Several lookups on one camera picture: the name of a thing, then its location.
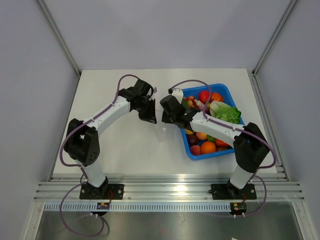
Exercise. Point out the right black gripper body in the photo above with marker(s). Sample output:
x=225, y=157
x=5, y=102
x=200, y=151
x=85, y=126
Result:
x=174, y=118

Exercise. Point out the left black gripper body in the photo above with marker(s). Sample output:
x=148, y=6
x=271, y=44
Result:
x=135, y=108

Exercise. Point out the clear zip top bag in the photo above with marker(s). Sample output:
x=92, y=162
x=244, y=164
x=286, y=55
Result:
x=160, y=128

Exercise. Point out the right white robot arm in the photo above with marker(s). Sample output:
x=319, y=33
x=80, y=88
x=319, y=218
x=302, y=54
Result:
x=249, y=144

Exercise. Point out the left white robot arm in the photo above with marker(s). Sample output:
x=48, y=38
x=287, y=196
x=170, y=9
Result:
x=82, y=141

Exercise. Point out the dark purple plum toy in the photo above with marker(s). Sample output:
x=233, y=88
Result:
x=192, y=139

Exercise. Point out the red strawberry toy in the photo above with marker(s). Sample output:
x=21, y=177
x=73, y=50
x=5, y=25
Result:
x=204, y=96

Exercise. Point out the small pink peach toy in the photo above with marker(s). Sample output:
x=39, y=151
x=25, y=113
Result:
x=195, y=150

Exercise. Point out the blue plastic bin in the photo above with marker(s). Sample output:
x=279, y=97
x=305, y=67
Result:
x=227, y=97

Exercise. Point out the green cabbage toy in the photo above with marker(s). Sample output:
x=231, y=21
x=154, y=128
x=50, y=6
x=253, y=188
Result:
x=225, y=112

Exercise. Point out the orange persimmon toy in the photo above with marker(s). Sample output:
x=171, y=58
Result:
x=215, y=96

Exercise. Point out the orange fruit toy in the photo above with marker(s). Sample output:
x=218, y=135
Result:
x=208, y=147

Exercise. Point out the red carrot toy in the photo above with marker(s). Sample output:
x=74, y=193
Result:
x=221, y=143

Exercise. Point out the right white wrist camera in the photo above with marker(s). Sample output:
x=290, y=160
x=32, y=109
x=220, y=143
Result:
x=178, y=94

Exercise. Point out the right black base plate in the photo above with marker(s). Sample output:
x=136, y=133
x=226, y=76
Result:
x=225, y=191

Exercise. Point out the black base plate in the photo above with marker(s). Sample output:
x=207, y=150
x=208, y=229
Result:
x=104, y=192
x=225, y=191

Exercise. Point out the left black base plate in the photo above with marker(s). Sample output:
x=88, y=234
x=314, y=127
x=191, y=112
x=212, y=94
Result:
x=104, y=192

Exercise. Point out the aluminium mounting rail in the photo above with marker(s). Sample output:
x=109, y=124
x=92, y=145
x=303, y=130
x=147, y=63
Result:
x=173, y=187

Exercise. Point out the white slotted cable duct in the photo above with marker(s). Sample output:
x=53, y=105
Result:
x=219, y=207

